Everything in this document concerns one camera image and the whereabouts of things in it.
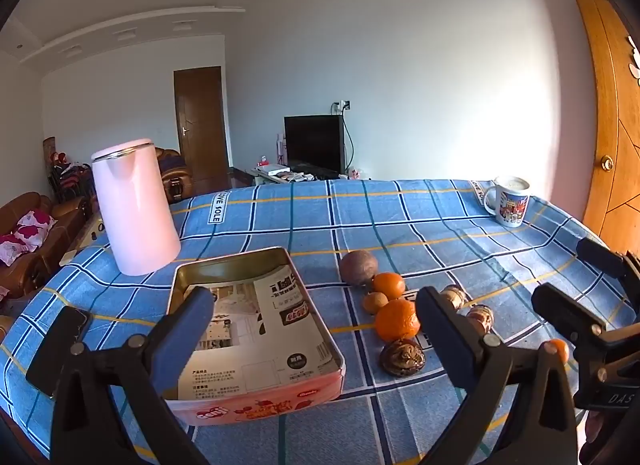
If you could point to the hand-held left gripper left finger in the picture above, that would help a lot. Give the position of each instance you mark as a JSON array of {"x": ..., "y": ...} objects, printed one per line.
[{"x": 182, "y": 340}]

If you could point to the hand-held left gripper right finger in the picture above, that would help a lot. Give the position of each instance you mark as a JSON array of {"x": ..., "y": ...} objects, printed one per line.
[{"x": 445, "y": 340}]

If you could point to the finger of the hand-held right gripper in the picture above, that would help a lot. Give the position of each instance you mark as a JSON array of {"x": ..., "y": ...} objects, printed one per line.
[
  {"x": 602, "y": 257},
  {"x": 565, "y": 307}
]

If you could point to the large orange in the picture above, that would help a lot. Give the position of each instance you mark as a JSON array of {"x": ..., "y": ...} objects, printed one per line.
[{"x": 396, "y": 321}]

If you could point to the medium orange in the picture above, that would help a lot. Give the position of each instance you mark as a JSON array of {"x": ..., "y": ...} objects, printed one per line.
[{"x": 389, "y": 286}]

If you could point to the pink metal tin box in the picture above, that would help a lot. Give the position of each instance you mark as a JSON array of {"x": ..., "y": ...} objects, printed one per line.
[{"x": 260, "y": 405}]

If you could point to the person's right hand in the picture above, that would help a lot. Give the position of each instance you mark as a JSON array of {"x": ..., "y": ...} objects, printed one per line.
[{"x": 595, "y": 432}]

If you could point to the tiny orange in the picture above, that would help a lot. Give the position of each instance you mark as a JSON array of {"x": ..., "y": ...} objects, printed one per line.
[{"x": 559, "y": 349}]

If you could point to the small brownish kumquat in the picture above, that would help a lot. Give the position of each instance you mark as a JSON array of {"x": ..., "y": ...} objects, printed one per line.
[{"x": 375, "y": 302}]

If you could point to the brass door knob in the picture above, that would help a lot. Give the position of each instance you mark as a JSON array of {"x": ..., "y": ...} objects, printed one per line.
[{"x": 607, "y": 163}]

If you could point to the blue plaid tablecloth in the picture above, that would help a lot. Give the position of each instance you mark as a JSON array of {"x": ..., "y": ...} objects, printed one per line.
[{"x": 450, "y": 245}]

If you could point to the printed paper sheet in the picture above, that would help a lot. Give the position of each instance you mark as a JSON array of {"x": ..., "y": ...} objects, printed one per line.
[{"x": 280, "y": 305}]

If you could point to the white printed mug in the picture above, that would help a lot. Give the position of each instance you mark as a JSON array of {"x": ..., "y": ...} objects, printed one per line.
[{"x": 510, "y": 205}]

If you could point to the purple brown passion fruit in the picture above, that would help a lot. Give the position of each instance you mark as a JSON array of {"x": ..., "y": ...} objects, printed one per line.
[{"x": 358, "y": 268}]

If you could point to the pink electric kettle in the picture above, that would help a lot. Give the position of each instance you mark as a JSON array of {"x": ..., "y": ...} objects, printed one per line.
[{"x": 135, "y": 205}]

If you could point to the light wooden door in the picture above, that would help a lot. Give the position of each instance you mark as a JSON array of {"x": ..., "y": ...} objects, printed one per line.
[{"x": 607, "y": 110}]

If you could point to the brown leather armchair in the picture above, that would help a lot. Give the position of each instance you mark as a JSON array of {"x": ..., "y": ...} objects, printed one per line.
[{"x": 172, "y": 175}]

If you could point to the brown leather sofa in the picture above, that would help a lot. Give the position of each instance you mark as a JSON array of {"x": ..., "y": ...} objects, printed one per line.
[{"x": 55, "y": 225}]

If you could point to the white pink floral cushion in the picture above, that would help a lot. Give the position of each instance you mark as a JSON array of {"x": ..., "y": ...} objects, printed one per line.
[{"x": 25, "y": 237}]

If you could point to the low television stand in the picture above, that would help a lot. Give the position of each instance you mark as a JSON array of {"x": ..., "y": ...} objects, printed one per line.
[{"x": 290, "y": 176}]

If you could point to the dark red chairs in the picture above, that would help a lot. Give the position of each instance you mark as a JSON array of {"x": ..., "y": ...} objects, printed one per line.
[{"x": 70, "y": 177}]

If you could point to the dark brown door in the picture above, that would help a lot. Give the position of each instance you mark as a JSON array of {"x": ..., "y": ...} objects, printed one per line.
[{"x": 202, "y": 125}]

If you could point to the black television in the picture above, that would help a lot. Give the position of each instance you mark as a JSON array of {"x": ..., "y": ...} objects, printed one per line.
[{"x": 312, "y": 142}]

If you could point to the wall power socket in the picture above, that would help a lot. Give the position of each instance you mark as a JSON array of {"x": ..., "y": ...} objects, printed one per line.
[{"x": 342, "y": 105}]

